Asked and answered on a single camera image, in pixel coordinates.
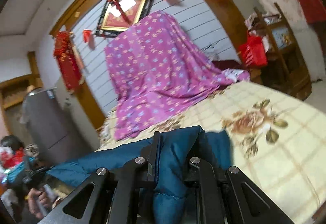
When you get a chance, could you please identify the teal puffer jacket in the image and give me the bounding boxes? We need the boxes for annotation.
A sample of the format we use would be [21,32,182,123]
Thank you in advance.
[48,126,231,223]

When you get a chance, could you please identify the pile of colourful clothes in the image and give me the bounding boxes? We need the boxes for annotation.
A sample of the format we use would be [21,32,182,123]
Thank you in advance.
[1,134,39,189]

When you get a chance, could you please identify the person left hand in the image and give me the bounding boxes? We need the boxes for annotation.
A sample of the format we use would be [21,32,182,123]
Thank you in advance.
[27,188,52,220]

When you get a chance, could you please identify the grey refrigerator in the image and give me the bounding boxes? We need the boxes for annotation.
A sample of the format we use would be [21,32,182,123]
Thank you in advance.
[22,85,91,165]

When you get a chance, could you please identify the cream floral checked bedspread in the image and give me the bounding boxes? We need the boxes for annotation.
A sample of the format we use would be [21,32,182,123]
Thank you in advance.
[100,81,325,223]

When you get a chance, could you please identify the purple floral sheet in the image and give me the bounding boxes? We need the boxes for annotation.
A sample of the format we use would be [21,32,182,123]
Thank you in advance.
[105,11,250,141]

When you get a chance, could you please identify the red firecracker decoration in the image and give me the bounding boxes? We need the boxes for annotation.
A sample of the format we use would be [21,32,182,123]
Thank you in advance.
[53,31,84,93]

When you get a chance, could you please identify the wooden chair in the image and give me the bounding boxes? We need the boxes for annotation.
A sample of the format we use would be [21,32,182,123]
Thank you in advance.
[249,3,312,101]

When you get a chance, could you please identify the red shopping bag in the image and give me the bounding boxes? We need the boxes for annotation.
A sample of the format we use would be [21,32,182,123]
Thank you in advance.
[238,33,268,68]

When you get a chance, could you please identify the framed red picture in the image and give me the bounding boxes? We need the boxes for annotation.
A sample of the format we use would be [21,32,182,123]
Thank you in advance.
[95,0,154,38]

